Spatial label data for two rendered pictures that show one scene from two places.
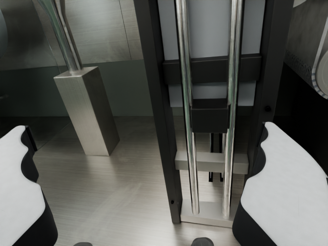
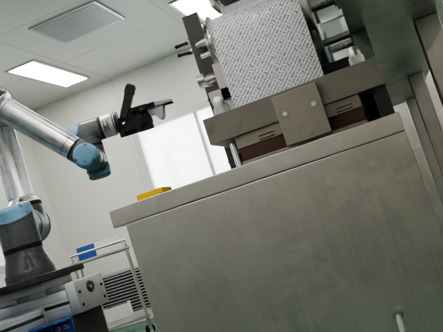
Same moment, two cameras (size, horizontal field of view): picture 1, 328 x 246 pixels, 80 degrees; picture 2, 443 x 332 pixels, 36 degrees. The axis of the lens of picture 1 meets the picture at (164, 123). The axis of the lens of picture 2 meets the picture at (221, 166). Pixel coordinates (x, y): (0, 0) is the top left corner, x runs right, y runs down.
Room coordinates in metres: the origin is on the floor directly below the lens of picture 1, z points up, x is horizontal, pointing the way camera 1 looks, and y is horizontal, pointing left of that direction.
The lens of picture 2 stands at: (0.07, -2.17, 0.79)
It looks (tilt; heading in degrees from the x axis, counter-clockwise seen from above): 5 degrees up; 87
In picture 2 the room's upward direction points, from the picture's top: 18 degrees counter-clockwise
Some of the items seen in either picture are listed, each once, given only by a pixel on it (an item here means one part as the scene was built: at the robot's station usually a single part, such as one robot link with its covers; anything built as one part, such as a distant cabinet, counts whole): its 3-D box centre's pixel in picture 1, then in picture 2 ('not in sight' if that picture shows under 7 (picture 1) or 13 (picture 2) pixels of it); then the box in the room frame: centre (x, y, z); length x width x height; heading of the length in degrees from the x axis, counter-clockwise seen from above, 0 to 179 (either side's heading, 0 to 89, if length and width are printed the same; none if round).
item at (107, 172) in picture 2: not in sight; (95, 161); (-0.19, 0.00, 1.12); 0.11 x 0.08 x 0.11; 88
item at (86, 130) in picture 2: not in sight; (86, 133); (-0.19, 0.02, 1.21); 0.11 x 0.08 x 0.09; 178
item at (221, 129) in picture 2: not in sight; (295, 105); (0.36, -0.66, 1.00); 0.40 x 0.16 x 0.06; 163
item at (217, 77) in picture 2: not in sight; (229, 120); (0.23, -0.39, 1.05); 0.06 x 0.05 x 0.31; 163
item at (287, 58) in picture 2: not in sight; (272, 73); (0.35, -0.53, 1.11); 0.23 x 0.01 x 0.18; 163
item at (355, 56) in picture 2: not in sight; (354, 55); (0.50, -0.74, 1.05); 0.04 x 0.04 x 0.04
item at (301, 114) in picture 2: not in sight; (301, 114); (0.35, -0.75, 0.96); 0.10 x 0.03 x 0.11; 163
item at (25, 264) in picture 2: not in sight; (27, 262); (-0.46, -0.11, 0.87); 0.15 x 0.15 x 0.10
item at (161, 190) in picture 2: not in sight; (155, 195); (-0.01, -0.52, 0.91); 0.07 x 0.07 x 0.02; 73
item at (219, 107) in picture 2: not in sight; (219, 105); (0.19, -0.65, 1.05); 0.04 x 0.04 x 0.04
